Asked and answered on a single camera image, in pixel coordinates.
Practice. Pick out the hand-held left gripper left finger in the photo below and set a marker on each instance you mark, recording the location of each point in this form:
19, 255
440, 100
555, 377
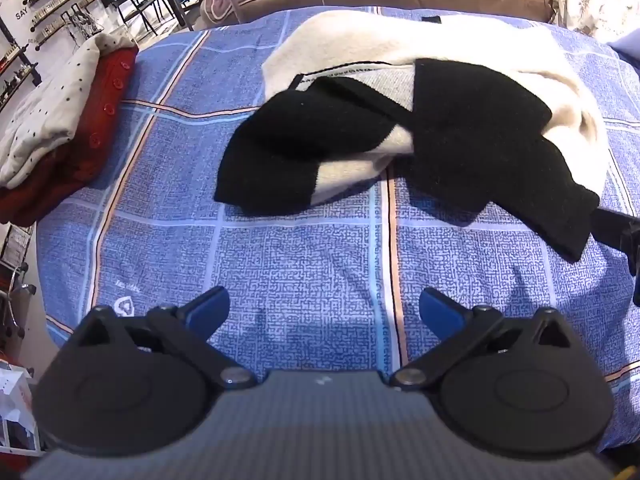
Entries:
210, 306

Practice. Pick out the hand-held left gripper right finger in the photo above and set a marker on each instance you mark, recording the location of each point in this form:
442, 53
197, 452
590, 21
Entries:
440, 310

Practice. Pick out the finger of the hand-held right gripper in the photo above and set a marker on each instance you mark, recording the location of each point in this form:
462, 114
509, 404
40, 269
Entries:
615, 227

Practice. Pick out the cream and black sweater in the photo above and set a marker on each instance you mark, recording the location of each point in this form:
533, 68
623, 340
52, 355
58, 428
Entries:
450, 125

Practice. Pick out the blue checked bedsheet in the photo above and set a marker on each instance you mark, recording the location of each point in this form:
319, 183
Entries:
300, 260

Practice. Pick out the blue cloth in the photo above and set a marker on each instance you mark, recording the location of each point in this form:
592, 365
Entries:
629, 50

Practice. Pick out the metal stool base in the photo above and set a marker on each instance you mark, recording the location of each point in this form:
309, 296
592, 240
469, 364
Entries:
12, 285

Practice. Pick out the red knit folded garment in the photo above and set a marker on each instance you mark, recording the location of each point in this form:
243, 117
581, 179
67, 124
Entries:
100, 125

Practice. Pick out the white papers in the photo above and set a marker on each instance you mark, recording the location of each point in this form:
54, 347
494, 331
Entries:
15, 400

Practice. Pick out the cream polka dot folded garment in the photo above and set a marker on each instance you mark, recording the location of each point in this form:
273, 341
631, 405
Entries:
55, 105

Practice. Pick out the black chair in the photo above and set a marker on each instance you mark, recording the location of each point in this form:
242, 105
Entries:
142, 5

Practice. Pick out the wall shelves with small bottles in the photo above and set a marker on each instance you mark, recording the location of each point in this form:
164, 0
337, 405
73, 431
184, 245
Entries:
55, 5

